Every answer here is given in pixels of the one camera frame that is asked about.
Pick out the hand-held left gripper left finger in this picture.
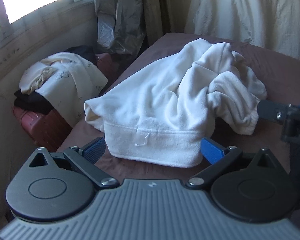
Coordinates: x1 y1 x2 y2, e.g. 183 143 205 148
27 137 120 187

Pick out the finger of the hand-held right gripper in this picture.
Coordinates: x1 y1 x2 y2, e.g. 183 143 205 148
257 99 300 143

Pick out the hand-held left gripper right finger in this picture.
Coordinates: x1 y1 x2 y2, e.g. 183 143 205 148
186 137 278 188

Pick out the white fleece jacket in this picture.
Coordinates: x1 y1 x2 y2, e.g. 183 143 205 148
84 38 268 167

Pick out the red suitcase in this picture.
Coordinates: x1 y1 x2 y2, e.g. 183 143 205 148
12 52 120 153

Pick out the cream printed cloth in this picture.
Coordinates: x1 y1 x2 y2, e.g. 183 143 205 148
19 52 108 130

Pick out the black folded garment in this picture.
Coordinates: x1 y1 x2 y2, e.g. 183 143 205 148
14 90 54 113

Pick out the black crumpled garment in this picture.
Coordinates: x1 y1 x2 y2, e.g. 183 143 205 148
65 45 97 63

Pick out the white hanging cloth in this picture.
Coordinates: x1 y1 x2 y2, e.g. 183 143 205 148
185 0 300 60

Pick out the grey plastic bag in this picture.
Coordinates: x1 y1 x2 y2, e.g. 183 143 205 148
94 0 147 53

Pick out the beige curtain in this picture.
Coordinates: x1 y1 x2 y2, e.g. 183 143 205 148
137 0 198 45

